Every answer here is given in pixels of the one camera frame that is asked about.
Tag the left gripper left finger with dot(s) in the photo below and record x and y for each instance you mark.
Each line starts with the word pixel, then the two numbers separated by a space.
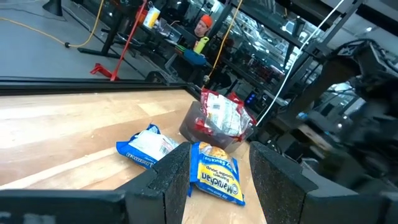
pixel 155 193

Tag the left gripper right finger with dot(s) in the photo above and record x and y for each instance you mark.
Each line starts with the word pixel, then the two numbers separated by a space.
pixel 286 193

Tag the blue Maruchan ramen pack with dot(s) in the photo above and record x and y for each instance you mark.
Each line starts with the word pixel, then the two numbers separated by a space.
pixel 146 146
pixel 217 177

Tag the red Maruchan ramen pack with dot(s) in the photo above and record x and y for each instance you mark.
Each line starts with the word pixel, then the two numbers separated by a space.
pixel 222 115
pixel 236 99
pixel 203 127

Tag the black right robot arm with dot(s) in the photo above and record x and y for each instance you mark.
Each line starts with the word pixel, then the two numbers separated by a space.
pixel 367 77

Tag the smoky grey plastic bin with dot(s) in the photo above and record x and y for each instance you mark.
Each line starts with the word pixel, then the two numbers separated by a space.
pixel 192 124

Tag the red metal stand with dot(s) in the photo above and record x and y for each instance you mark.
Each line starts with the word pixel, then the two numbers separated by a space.
pixel 102 70

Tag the blue bag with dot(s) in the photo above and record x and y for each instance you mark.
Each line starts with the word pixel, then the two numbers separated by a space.
pixel 194 57

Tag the yellow-green bottle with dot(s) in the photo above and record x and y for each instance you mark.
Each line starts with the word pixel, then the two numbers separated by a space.
pixel 201 44

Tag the black metal storage rack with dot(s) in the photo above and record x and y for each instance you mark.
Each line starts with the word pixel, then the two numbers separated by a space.
pixel 267 31

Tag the person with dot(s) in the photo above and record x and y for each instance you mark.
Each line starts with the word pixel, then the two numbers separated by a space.
pixel 203 26

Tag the white and yellow container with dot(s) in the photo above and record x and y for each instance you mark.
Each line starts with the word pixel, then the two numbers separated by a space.
pixel 151 18

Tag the black cone base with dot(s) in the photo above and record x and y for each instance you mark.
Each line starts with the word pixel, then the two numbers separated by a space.
pixel 53 7

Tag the black metal table frame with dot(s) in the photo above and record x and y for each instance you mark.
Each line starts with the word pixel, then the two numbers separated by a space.
pixel 93 85

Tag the black desk leg frame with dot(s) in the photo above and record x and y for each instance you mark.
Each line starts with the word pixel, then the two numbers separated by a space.
pixel 110 37

